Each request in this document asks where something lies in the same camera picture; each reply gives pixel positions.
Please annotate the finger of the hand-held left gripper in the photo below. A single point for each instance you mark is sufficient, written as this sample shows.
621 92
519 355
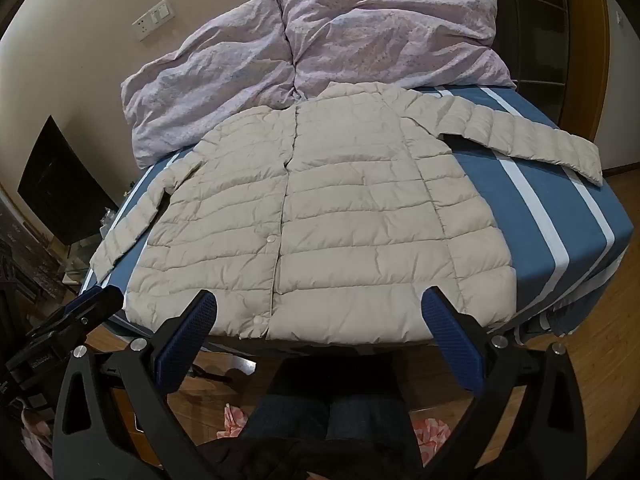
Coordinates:
80 304
107 300

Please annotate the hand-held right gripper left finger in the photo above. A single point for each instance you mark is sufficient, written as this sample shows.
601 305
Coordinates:
186 345

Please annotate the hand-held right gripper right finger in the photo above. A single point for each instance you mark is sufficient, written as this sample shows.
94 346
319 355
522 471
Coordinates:
452 340

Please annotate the beige quilted down jacket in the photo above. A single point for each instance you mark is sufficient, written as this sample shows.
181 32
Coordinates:
350 210

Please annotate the glass side table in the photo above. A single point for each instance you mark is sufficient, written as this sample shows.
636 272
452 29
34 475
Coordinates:
80 260

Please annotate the dark patterned panel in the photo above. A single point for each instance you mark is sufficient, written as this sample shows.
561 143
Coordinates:
25 250

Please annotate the pink floral cloth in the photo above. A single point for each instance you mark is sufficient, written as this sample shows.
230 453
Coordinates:
431 431
231 419

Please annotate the person's right leg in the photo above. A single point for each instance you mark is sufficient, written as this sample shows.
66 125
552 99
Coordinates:
370 420

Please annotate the person's leg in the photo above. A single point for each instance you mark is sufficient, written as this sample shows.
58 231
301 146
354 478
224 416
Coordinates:
370 420
287 415

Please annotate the person's left leg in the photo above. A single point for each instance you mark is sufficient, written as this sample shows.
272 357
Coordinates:
287 415

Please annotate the black flat screen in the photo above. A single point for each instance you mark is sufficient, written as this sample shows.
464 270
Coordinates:
55 180

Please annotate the bed with blue striped sheet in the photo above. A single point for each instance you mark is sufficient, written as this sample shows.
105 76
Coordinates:
525 220

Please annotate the person's dark jacket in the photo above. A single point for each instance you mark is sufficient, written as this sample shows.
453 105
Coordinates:
300 460

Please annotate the pink floral duvet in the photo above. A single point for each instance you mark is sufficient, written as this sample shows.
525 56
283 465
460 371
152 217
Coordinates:
350 35

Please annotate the wooden lattice door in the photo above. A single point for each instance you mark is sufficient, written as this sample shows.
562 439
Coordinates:
525 20

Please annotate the white wall outlet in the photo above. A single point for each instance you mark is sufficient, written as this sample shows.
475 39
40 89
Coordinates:
142 26

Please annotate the white wall switch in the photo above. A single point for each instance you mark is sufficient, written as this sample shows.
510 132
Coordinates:
161 11

